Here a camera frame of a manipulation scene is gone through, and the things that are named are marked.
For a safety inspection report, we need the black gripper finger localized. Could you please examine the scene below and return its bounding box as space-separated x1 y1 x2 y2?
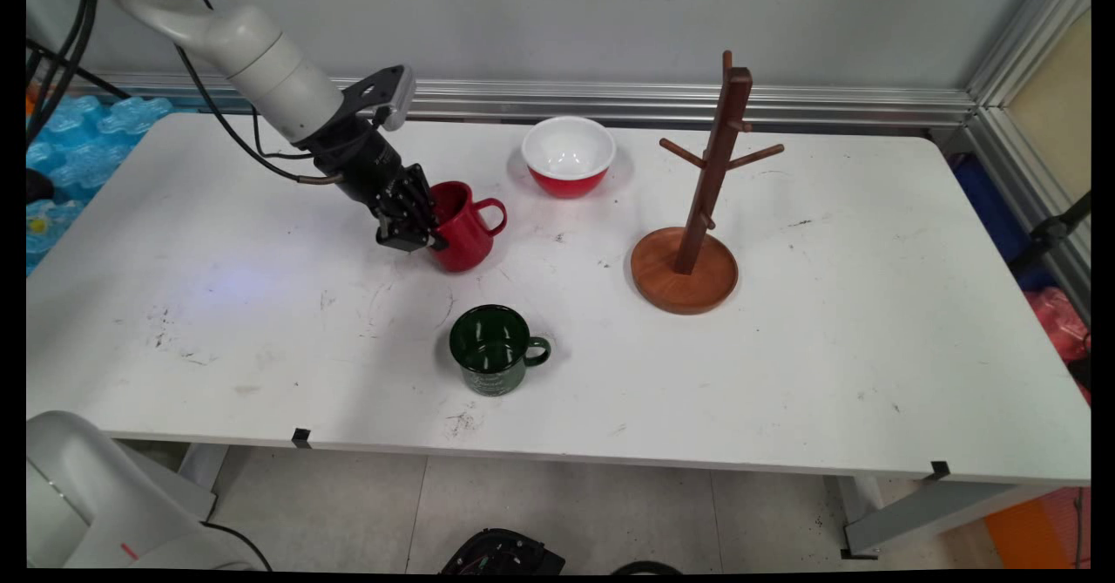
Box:
409 163 449 250
375 169 434 254

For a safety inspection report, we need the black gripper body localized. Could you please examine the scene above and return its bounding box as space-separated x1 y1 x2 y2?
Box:
296 115 410 212

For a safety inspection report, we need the red speckled mug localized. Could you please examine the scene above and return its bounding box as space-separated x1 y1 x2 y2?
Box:
427 180 508 273

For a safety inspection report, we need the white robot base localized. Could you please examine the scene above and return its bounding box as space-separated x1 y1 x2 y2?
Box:
26 410 267 572

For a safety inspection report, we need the red bowl white inside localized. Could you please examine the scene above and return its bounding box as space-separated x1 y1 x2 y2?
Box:
521 116 617 200

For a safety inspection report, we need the dark green mug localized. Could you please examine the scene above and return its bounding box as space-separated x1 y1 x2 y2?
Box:
449 304 552 397

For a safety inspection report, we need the wooden mug tree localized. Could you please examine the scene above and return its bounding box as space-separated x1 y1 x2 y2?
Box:
631 50 786 315

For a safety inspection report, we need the thin black rod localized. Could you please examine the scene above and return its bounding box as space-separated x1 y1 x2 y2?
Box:
26 38 132 101

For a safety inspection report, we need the grey table leg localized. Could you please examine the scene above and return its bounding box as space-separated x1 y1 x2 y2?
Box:
838 476 1059 559
179 444 230 514

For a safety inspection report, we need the black device on floor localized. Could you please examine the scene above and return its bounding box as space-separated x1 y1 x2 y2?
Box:
440 528 567 575

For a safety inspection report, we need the blue floor mat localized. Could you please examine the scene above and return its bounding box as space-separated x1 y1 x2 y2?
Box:
952 154 1057 293

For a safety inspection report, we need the beige panel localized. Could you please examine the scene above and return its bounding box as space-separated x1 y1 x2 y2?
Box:
1006 8 1091 205

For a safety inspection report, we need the orange red floor mat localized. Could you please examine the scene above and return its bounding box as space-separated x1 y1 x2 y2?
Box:
984 487 1091 571

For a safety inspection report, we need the wrist camera with black bracket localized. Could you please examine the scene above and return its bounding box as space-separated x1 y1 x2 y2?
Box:
342 64 417 132

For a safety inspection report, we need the black camera cable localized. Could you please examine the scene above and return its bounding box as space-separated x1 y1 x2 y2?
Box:
252 108 316 162

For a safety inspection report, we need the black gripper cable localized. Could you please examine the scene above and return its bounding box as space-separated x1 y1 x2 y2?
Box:
177 45 346 186

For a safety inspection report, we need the thick black hanging cable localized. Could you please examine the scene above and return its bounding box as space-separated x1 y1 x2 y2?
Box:
26 0 101 205

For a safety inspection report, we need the black floor cable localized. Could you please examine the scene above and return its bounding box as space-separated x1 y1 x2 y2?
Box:
200 522 275 572

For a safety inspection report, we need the aluminium frame rail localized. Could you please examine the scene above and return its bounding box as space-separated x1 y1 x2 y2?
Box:
963 104 1091 322
91 71 978 128

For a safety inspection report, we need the aluminium frame post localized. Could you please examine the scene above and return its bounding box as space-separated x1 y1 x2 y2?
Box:
965 0 1091 110

